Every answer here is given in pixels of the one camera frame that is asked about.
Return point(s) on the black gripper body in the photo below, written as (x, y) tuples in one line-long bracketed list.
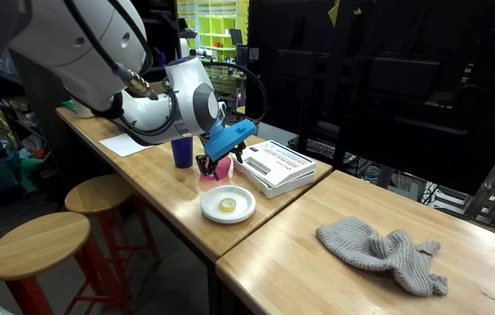
[(216, 156)]

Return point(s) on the teal plastic object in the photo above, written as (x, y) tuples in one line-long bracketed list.
[(22, 166)]

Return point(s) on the yellowish clear tape roll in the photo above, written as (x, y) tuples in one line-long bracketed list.
[(229, 203)]

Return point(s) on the wooden stool with red legs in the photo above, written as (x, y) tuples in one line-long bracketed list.
[(99, 193), (38, 238)]

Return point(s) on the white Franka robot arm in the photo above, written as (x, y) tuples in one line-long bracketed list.
[(83, 46)]

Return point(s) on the white paper sheet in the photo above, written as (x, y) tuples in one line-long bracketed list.
[(124, 144)]

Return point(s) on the white round plate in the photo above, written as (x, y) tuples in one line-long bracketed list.
[(241, 212)]

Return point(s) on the green storage shelf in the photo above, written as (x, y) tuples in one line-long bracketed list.
[(218, 23)]

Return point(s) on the pink plastic cup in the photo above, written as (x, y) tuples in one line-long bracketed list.
[(225, 173)]

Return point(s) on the grey knitted cloth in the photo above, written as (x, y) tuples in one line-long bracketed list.
[(370, 247)]

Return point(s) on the white first aid kit box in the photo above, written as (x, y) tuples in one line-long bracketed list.
[(279, 159)]

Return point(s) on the blue plastic cup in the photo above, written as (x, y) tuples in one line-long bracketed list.
[(183, 152)]

